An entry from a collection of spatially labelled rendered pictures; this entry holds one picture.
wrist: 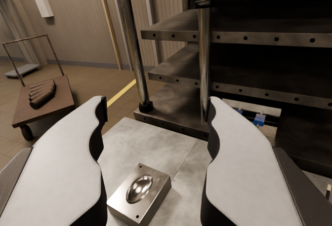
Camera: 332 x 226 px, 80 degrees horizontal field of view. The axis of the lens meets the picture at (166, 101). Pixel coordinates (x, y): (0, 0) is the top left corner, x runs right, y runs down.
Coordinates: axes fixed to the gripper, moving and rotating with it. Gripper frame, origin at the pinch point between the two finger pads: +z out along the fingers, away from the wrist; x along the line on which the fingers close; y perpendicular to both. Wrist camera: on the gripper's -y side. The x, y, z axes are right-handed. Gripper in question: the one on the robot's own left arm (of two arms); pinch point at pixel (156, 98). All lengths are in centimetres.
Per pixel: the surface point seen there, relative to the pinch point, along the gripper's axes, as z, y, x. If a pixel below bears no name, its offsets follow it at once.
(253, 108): 69, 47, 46
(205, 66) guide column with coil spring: 78, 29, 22
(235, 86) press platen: 75, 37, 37
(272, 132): 64, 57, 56
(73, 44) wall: 432, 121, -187
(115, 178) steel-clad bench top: 47, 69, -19
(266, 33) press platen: 69, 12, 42
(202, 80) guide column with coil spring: 79, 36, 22
